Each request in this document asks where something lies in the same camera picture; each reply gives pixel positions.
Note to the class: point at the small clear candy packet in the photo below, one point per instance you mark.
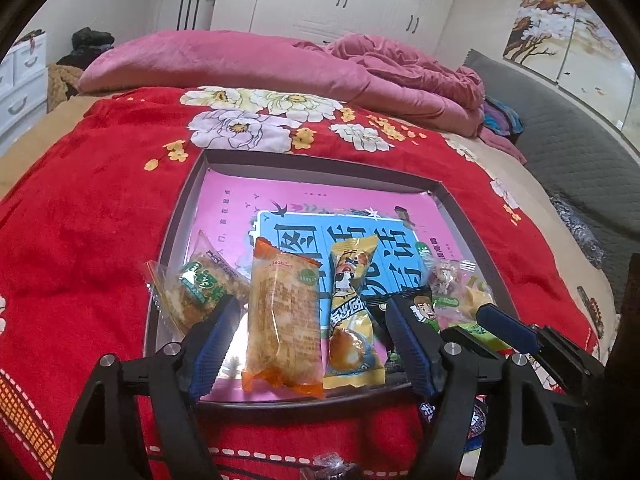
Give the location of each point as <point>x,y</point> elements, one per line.
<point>445,280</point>

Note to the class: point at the pink and blue book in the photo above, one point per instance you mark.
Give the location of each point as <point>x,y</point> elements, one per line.
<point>240,205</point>

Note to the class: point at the pink quilt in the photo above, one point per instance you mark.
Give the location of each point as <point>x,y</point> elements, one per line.
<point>260,65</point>

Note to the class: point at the brown knitted blanket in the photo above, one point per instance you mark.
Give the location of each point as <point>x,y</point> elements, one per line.
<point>62,85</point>

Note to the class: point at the grey patterned cloth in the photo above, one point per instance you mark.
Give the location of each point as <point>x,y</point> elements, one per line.
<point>577,230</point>

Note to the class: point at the grey quilted mat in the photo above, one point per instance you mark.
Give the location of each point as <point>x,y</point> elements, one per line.
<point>565,150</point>

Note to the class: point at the red floral blanket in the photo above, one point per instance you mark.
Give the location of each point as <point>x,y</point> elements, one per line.
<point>85,220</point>

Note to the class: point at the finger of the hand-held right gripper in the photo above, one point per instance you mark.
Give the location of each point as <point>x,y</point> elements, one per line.
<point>475,342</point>
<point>505,327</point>

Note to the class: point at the long yellow snack packet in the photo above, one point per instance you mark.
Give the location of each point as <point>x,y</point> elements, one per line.
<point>350,305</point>

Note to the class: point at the dark clothes pile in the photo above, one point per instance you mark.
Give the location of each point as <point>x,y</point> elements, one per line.
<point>92,40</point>

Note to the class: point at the white wardrobe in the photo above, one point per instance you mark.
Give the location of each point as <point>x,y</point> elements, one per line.
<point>340,0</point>

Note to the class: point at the floral wall painting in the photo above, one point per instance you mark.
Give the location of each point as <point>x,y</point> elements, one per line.
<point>560,45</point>

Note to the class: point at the brown chocolate bar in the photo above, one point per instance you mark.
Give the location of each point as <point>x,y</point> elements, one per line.
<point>332,471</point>

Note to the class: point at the colourful striped cloth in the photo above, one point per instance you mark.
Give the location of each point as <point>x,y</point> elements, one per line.
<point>502,116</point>

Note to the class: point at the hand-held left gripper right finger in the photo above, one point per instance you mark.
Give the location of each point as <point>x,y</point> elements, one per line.
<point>410,345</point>

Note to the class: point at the light green snack packet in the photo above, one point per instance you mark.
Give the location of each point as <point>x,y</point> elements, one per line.
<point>472,302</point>

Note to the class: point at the orange bread packet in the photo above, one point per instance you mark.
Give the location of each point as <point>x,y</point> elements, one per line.
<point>282,310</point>

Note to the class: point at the shallow grey cardboard box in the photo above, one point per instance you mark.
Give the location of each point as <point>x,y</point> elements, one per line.
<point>167,265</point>

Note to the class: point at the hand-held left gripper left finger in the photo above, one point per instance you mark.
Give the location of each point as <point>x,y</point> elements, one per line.
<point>215,350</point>

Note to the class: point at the clear green-label snack packet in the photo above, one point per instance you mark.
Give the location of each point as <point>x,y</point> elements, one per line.
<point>200,285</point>

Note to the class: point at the dark green cartoon snack packet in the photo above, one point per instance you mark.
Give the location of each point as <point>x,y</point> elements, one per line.
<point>420,307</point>

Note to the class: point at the white drawer cabinet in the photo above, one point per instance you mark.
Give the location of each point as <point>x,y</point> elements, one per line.
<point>20,90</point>

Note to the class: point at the blue white printed packet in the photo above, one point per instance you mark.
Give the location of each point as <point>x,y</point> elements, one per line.
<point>474,422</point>

